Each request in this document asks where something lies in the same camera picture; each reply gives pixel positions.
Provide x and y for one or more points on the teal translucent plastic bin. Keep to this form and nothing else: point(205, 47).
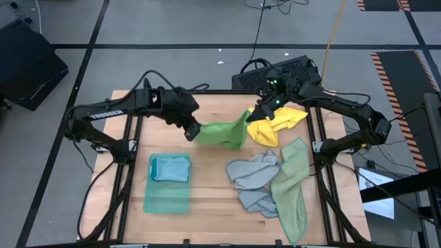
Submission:
point(167, 196)

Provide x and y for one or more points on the grey waffle microfiber towel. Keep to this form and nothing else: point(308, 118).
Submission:
point(255, 172)

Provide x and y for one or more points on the black perforated computer case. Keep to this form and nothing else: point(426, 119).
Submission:
point(303, 72)

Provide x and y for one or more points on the light blue microfiber towel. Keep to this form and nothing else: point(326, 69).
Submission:
point(172, 169)

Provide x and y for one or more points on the white lit screen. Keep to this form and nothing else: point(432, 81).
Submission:
point(377, 203)

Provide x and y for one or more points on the black stand bar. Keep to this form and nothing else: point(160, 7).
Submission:
point(396, 186)

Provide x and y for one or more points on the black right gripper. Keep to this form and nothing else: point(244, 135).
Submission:
point(274, 100)

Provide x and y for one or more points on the bright green microfiber towel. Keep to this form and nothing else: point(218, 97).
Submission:
point(224, 134)

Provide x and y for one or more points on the yellow microfiber towel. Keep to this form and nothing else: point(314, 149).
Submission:
point(272, 127)

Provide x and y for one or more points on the black hazard-striped floor mat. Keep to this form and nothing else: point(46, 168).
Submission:
point(403, 96)
point(379, 4)

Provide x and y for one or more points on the black equipment case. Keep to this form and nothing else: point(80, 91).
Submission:
point(27, 69)

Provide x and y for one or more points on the pale green microfiber towel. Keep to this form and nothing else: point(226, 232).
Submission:
point(289, 193)

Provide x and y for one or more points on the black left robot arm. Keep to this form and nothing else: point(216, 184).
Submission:
point(107, 115)

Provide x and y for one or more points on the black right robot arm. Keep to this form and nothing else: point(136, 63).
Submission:
point(344, 106)

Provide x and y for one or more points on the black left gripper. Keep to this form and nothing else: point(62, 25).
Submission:
point(179, 106)

